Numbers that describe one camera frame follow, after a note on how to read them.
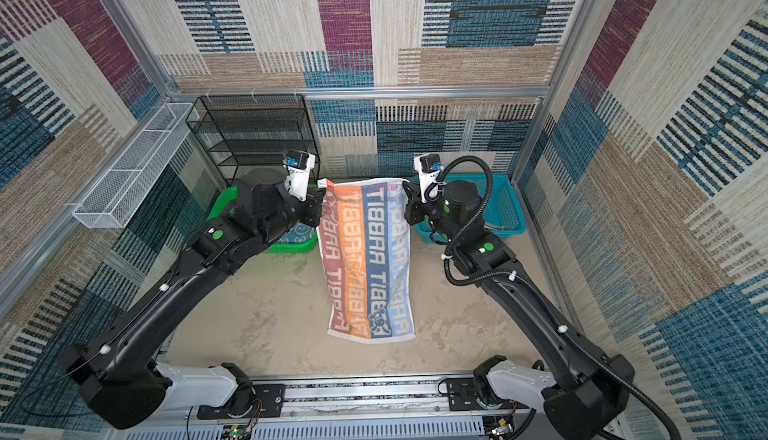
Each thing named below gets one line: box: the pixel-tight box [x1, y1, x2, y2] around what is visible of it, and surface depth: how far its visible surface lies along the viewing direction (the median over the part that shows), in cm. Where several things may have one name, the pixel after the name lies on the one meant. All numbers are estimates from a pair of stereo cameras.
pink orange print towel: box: [319, 178, 416, 344], surface depth 79 cm
